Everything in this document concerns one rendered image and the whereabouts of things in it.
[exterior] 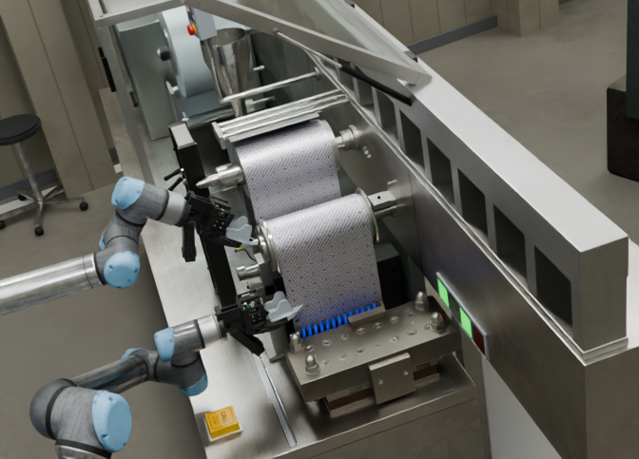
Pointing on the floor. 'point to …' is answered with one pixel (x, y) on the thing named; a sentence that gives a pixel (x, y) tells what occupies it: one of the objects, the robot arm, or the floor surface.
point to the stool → (25, 126)
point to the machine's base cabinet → (421, 438)
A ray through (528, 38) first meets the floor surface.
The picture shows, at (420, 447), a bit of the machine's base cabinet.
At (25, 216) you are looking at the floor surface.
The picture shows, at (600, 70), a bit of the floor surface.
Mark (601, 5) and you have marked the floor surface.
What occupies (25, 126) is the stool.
